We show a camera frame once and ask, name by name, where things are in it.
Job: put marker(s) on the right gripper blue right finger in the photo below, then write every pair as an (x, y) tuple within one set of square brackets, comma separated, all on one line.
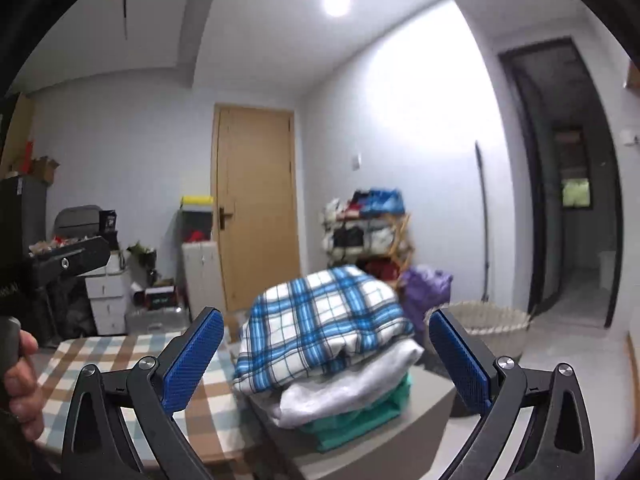
[(493, 387)]

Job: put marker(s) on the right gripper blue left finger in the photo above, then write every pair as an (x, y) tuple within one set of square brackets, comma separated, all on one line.
[(160, 387)]

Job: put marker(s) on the blue white plaid shirt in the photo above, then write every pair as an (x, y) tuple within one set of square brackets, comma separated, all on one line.
[(317, 325)]

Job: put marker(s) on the folded white and green clothes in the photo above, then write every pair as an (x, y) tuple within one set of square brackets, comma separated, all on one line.
[(335, 410)]

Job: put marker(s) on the person's left hand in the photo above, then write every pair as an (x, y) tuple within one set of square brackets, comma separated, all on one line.
[(25, 395)]

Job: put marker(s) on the white woven laundry basket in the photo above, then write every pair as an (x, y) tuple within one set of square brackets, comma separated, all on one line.
[(503, 330)]

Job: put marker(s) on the grey oval mirror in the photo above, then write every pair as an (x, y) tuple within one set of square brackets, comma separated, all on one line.
[(77, 222)]

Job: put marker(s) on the plaid brown blue bedsheet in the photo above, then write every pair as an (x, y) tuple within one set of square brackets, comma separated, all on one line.
[(89, 419)]

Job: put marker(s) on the white drawer desk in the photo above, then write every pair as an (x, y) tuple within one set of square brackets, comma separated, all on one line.
[(107, 290)]

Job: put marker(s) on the silver flat suitcase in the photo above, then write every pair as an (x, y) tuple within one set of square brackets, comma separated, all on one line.
[(164, 320)]

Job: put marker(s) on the black hat box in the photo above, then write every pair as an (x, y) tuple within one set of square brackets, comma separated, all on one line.
[(107, 228)]

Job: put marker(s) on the black red shoe box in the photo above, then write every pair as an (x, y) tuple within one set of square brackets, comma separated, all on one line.
[(159, 297)]

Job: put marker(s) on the open cardboard box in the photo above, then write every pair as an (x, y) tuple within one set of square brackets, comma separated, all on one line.
[(43, 169)]

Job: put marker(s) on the dark flower bouquet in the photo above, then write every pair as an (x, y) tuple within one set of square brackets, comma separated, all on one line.
[(146, 258)]

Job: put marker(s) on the purple bag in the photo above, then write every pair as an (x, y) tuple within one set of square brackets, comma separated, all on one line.
[(422, 289)]

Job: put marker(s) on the white upright suitcase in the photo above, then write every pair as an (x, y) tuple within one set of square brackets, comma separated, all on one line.
[(204, 286)]

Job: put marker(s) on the stacked shoe boxes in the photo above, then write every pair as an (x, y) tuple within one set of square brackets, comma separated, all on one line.
[(196, 218)]

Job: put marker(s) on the wooden shoe rack with shoes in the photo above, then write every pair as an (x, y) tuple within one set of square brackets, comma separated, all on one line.
[(369, 231)]

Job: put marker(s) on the wooden door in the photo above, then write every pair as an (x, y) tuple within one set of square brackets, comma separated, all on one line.
[(256, 201)]

